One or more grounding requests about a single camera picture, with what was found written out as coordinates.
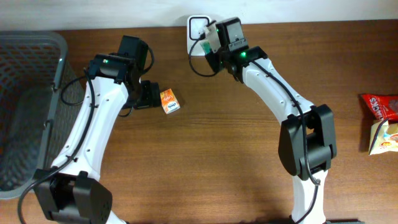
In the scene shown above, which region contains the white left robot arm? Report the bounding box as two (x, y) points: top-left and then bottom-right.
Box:
(32, 50), (160, 224)

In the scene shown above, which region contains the teal tissue pack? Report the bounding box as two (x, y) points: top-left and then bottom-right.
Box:
(200, 40), (212, 55)

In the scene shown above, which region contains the beige chips bag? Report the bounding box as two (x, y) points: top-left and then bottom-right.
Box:
(369, 120), (397, 155)

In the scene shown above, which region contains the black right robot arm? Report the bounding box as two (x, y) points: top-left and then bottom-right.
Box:
(201, 17), (336, 223)

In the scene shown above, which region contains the grey plastic mesh basket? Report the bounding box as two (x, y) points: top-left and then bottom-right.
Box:
(1, 31), (85, 200)

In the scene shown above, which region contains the orange tissue pack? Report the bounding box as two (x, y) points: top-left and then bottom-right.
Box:
(160, 88), (180, 114)

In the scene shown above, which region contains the red Hacks snack bag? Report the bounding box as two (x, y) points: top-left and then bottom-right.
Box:
(361, 94), (397, 121)

